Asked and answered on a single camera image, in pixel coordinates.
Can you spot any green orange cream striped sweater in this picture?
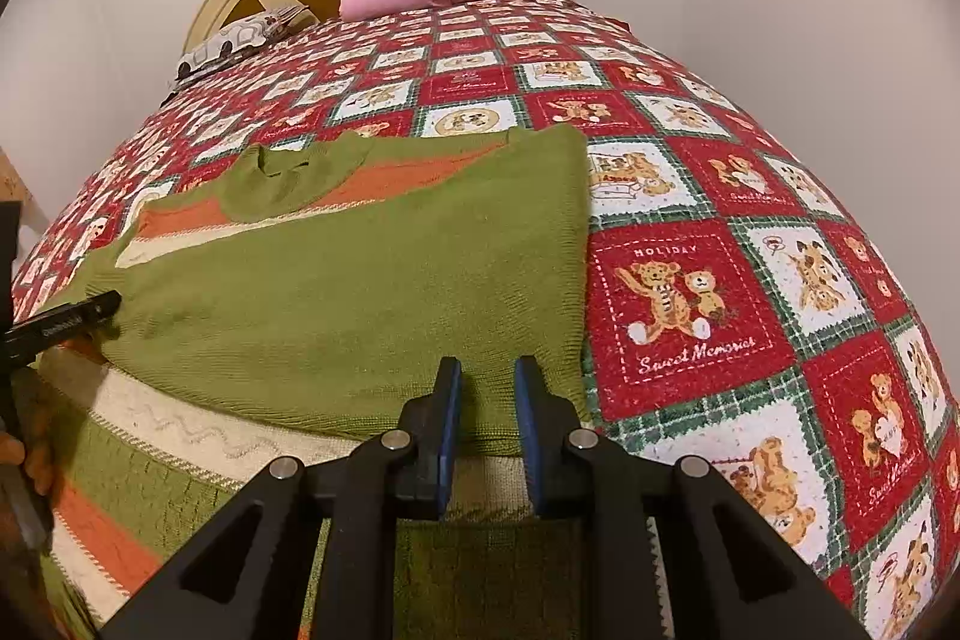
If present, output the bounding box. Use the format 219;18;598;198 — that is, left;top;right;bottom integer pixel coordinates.
39;125;589;638

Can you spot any grey patterned pillow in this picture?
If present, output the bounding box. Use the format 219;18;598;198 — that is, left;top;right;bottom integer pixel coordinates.
174;3;314;88

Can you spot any person's left hand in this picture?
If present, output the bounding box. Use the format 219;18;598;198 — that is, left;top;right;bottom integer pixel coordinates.
0;411;55;495

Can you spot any red teddy bear bedspread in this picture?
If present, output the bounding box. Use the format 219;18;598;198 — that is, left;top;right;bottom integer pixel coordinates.
13;0;958;638

